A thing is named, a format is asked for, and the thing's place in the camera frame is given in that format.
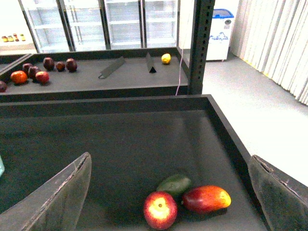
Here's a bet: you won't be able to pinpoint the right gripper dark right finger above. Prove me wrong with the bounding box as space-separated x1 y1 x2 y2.
248 155 308 231

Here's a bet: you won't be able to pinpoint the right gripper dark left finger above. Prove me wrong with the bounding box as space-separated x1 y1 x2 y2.
0 152 92 231

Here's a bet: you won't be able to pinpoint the light blue plastic basket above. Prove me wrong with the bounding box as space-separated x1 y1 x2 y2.
0 156 5 177

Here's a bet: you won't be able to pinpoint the red yellow apple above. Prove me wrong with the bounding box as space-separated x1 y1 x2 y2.
143 191 178 231

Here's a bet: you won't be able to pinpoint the red apple rear tray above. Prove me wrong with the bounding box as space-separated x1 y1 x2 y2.
35 71 50 84

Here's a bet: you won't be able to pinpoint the red orange mango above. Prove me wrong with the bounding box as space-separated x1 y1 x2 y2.
181 185 231 214

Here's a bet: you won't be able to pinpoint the black front display tray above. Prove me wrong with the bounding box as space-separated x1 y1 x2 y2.
0 95 268 231

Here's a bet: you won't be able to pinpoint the black display tray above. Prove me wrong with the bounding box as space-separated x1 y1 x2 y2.
0 48 190 103
0 95 268 231

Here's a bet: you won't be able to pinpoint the green avocado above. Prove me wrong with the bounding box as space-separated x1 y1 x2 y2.
156 174 192 197

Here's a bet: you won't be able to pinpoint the dark fruit at edge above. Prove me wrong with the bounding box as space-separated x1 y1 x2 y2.
0 81 7 93

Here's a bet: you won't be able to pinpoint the orange tomato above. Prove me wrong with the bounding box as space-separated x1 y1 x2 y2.
10 71 28 84

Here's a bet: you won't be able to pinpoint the black rear display tray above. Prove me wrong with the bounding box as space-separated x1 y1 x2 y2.
0 48 190 103

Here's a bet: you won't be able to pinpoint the dark red fruit middle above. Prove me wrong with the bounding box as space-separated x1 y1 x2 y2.
28 66 41 82

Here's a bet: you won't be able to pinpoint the small dark red fruit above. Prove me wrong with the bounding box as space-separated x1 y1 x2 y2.
56 61 65 72

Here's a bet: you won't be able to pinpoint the flat black divider strip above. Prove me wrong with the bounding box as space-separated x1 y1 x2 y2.
98 56 125 79

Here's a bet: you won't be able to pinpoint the dark red fruit right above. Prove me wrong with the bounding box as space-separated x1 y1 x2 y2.
66 58 77 72

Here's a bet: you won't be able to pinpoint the dark red fruit top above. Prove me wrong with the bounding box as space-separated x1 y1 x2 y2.
43 57 55 71

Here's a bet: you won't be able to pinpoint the dark red fruit left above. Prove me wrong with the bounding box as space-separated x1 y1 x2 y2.
22 63 33 74

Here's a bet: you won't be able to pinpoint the white vertical curtain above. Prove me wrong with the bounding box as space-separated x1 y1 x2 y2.
231 0 308 104

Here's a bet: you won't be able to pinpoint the black triangular divider bar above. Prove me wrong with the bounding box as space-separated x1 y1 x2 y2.
146 52 156 74

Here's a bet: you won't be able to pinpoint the jars on far shelf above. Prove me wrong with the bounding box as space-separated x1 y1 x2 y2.
0 33 26 43

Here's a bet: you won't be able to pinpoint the glass door display fridge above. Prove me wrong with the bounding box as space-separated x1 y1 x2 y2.
19 0 179 53

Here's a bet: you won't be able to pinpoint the white chest freezer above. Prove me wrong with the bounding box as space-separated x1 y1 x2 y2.
206 9 234 61

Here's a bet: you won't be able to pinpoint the yellow lemon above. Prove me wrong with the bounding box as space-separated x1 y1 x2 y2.
161 53 171 64

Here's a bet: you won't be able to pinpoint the black metal shelf post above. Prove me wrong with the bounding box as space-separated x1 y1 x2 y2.
188 0 215 95

